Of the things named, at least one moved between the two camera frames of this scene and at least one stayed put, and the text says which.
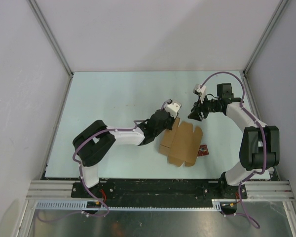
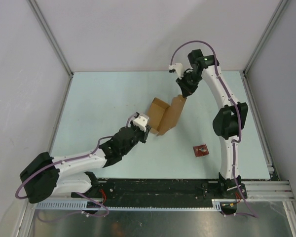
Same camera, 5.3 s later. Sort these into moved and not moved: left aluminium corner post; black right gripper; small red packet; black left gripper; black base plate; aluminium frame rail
Moved: black right gripper; black left gripper
Not moved: black base plate; aluminium frame rail; left aluminium corner post; small red packet
